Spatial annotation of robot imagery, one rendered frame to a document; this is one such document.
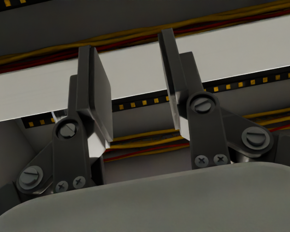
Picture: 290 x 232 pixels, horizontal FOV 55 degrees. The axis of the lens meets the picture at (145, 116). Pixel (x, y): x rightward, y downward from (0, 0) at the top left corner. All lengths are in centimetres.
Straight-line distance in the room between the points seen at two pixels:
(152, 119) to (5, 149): 27
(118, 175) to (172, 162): 9
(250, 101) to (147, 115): 20
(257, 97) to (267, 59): 30
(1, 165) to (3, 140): 5
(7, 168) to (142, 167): 23
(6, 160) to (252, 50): 43
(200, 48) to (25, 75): 16
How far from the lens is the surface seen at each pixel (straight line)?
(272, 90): 58
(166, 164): 48
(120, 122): 55
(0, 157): 53
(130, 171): 48
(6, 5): 43
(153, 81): 26
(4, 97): 30
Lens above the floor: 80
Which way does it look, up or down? 39 degrees up
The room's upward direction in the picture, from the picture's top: 166 degrees clockwise
